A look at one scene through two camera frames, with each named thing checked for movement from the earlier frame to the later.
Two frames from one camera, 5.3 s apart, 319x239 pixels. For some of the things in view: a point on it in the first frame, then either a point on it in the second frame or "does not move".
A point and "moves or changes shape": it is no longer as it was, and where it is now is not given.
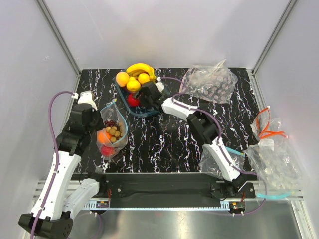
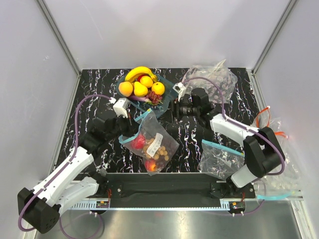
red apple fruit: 132,101 to 139,142
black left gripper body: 97,123 to 124,126
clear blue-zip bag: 113,138 moves or changes shape
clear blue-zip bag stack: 275,162 does not move
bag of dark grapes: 212,83 does not move
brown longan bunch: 115,133 moves or changes shape
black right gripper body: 144,101 to 185,109
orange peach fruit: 121,78 to 125,88
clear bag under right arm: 209,164 does not move
